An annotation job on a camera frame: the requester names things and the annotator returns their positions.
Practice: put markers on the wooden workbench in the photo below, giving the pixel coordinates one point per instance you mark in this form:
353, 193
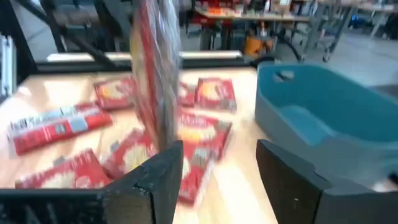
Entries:
248, 16

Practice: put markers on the blue plastic basket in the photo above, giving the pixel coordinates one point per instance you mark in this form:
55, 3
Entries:
311, 93

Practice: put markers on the orange vacuum cleaner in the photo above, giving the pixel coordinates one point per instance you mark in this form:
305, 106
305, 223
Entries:
253, 46

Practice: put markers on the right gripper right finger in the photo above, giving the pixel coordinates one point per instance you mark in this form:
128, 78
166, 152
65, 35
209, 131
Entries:
295, 199

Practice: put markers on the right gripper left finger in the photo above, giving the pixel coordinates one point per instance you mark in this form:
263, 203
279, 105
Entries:
140, 199

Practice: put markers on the black aluminium table frame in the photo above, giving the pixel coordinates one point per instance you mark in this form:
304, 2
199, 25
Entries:
77, 67

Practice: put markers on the white metal bar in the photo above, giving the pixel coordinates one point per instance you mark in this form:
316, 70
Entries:
7, 62

